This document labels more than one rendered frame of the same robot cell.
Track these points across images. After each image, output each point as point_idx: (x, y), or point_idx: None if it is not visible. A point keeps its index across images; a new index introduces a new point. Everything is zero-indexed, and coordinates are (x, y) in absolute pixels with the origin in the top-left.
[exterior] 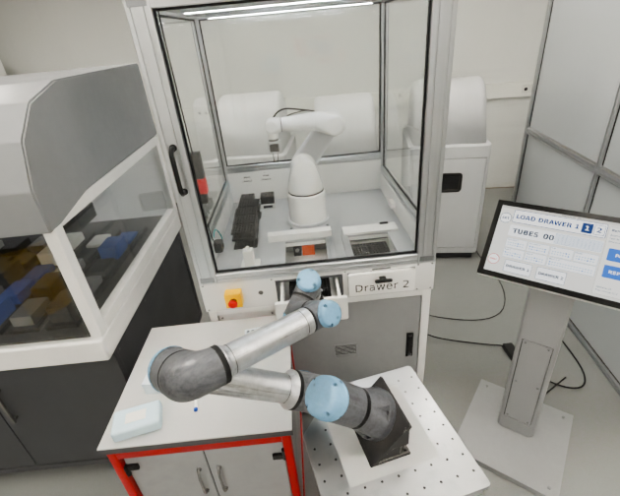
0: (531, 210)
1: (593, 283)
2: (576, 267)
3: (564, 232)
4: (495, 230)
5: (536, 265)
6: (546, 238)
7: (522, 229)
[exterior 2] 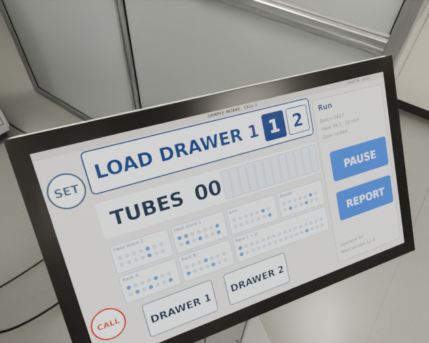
0: (126, 133)
1: (335, 243)
2: (293, 229)
3: (235, 160)
4: (61, 246)
5: (219, 273)
6: (205, 196)
7: (134, 204)
